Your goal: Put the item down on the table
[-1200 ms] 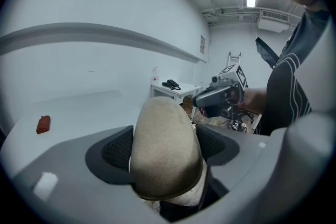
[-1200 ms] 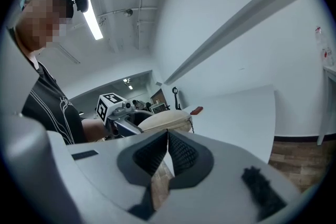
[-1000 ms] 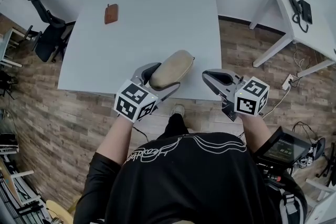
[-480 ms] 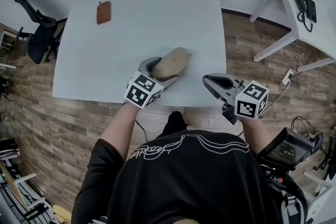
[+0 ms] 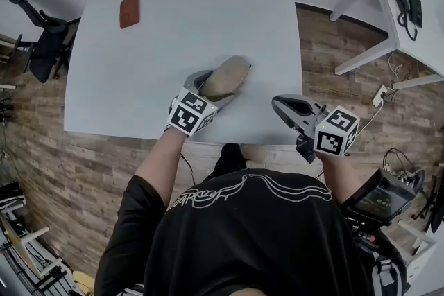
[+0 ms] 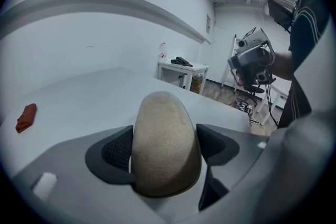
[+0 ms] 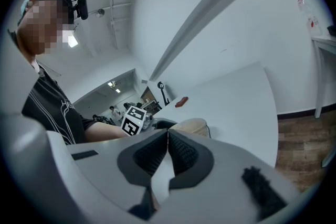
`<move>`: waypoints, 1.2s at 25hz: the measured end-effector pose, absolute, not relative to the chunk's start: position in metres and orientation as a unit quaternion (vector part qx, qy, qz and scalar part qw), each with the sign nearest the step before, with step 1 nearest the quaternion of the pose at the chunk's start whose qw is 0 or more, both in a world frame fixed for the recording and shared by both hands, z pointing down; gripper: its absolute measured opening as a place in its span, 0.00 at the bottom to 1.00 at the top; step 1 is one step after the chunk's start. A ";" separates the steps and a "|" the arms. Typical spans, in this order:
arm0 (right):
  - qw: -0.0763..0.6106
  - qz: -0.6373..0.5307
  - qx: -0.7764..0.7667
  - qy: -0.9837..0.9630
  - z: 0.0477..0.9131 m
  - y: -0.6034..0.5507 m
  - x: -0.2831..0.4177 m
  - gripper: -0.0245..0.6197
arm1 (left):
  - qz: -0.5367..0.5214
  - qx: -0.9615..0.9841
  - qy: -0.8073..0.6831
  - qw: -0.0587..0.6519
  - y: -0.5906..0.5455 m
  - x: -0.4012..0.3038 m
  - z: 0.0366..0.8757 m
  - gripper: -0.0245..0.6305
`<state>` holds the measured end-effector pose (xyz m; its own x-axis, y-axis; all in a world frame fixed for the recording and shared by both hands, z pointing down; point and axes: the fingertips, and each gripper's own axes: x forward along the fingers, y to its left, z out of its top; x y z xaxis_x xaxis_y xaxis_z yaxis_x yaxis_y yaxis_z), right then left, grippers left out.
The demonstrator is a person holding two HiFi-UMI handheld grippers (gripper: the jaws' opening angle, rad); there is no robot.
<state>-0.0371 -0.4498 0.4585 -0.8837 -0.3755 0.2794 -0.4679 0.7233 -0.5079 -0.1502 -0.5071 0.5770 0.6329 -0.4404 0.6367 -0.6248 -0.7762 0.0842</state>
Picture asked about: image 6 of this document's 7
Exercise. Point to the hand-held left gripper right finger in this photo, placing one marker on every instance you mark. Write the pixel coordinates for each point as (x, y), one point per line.
(223, 149)

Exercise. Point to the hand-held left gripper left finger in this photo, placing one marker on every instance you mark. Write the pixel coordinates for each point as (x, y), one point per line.
(78, 165)

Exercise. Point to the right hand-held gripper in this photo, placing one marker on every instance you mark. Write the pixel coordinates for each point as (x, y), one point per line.
(252, 60)

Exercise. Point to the beige oval pouch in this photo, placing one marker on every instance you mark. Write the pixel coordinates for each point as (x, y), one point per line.
(165, 144)

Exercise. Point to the person's right forearm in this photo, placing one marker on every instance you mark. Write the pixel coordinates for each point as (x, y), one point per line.
(283, 65)

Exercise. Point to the person's right hand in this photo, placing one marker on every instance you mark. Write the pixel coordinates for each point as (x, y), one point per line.
(267, 57)

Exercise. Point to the black office chair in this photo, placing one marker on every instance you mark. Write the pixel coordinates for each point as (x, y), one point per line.
(253, 94)

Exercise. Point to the white power strip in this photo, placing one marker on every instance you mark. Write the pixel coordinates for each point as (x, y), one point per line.
(254, 121)

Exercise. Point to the white side table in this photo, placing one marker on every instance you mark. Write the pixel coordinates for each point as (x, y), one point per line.
(273, 102)

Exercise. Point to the black monitor screen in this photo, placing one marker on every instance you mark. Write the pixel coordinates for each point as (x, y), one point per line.
(279, 14)

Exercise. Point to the person's black printed t-shirt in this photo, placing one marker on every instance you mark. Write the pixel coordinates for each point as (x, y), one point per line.
(304, 47)

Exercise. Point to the cardboard boxes under desk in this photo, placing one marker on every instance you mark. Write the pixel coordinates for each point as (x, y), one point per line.
(197, 84)

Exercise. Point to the large white table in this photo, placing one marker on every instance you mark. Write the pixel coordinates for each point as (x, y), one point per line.
(78, 99)

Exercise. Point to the small white desk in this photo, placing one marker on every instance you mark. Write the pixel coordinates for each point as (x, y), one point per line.
(183, 68)

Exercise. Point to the reddish brown pouch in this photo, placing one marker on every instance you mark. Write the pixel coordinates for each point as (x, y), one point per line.
(26, 118)

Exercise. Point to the black desk telephone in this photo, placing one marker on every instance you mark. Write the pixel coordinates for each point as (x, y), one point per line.
(181, 61)

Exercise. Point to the clear plastic bottle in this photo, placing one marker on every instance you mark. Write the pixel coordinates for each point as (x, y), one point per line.
(162, 52)

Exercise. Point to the white ladder frame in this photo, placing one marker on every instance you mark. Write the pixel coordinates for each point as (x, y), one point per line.
(231, 63)

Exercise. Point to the grey wall sign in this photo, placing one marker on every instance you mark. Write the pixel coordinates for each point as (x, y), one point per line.
(208, 24)

